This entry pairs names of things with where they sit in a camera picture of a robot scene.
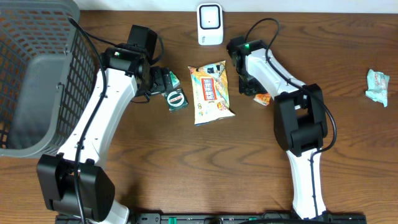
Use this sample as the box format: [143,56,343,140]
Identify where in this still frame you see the green white packet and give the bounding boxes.
[169,71,180,88]

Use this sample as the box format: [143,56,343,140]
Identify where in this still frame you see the orange small packet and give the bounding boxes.
[253,93,271,106]

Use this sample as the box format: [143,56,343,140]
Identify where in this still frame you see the dark green round-label packet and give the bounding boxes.
[162,88,188,113]

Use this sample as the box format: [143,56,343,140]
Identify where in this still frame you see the large yellow snack bag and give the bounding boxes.
[188,60,235,126]

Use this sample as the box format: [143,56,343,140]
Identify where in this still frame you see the light blue small packet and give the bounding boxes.
[365,69,390,107]

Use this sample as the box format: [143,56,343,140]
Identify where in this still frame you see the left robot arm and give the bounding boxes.
[37,25,173,223]

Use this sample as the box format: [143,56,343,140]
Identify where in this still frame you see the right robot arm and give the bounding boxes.
[226,36,328,220]

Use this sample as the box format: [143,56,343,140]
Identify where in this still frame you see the white barcode scanner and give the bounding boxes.
[197,2,224,45]

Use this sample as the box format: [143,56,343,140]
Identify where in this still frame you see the grey plastic mesh basket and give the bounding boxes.
[1,0,98,158]

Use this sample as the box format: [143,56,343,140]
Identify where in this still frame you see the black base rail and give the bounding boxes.
[55,212,368,224]

